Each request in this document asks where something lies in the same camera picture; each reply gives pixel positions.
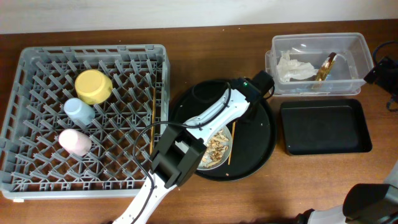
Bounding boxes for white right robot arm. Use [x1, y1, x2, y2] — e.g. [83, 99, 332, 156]
[292, 57, 397, 224]

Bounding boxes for wooden chopstick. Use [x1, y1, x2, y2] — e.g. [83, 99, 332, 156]
[228, 121, 236, 165]
[149, 87, 156, 155]

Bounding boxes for round black tray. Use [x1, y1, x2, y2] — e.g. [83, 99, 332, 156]
[169, 83, 277, 181]

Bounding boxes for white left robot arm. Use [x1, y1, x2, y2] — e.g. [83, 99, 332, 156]
[115, 70, 274, 223]

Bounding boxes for food scraps on plate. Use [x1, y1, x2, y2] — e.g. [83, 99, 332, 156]
[200, 129, 230, 169]

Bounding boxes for pink plastic cup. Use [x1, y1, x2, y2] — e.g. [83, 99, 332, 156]
[58, 129, 92, 156]

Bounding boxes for clear plastic bin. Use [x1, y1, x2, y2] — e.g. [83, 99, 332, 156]
[266, 33, 373, 96]

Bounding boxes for gold foil wrapper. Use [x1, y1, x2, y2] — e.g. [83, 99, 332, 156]
[312, 52, 337, 89]

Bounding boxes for black rectangular tray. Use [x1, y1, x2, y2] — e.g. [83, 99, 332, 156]
[280, 99, 373, 156]

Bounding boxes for light blue plastic cup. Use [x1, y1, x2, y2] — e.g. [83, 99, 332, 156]
[63, 98, 95, 126]

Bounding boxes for grey plate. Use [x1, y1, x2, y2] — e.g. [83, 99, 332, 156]
[197, 124, 234, 171]

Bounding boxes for yellow plastic bowl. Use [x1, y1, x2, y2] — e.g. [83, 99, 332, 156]
[75, 70, 113, 105]

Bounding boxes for white tissue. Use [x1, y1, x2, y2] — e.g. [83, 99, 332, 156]
[277, 51, 318, 82]

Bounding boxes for grey dishwasher rack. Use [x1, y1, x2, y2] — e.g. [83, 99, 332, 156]
[1, 44, 170, 200]

